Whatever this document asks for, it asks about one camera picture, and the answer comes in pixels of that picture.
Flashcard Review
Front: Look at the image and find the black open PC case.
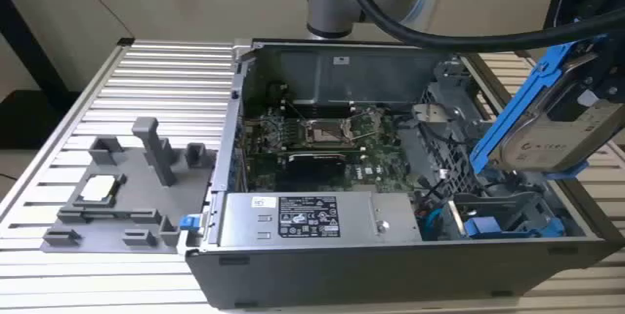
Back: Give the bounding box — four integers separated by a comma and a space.
183, 37, 625, 310

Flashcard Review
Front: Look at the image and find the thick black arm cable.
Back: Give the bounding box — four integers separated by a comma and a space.
339, 0, 625, 55

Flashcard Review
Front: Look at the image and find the blue wire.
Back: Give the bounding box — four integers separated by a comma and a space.
420, 204, 445, 239

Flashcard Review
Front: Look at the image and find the black graphics card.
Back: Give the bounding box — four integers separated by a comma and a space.
284, 150, 354, 187

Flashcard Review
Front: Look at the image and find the hard disk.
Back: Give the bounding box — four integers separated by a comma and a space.
469, 34, 625, 183

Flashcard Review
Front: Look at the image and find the silver CPU chip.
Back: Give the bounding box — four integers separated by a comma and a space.
79, 174, 121, 202

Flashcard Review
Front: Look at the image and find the green motherboard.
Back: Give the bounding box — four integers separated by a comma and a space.
242, 103, 422, 193

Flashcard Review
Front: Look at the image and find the CPU socket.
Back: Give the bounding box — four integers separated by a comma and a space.
296, 118, 360, 145

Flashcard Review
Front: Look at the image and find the grey parts rack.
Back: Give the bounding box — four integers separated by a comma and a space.
41, 116, 219, 255

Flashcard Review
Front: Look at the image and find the blue disk carrier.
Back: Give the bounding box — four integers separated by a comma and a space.
462, 214, 569, 240

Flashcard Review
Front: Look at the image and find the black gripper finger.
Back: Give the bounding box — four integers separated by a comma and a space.
581, 45, 625, 105

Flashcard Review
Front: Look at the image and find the black furniture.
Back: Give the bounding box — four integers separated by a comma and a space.
0, 0, 81, 151

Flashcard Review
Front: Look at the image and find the perforated metal drive cage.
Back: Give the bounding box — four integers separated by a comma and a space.
398, 56, 495, 198

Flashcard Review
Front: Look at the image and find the silver hinge bracket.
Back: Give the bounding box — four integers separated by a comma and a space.
411, 103, 466, 125

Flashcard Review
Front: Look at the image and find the silver power supply unit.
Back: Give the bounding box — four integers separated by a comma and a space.
213, 191, 423, 247

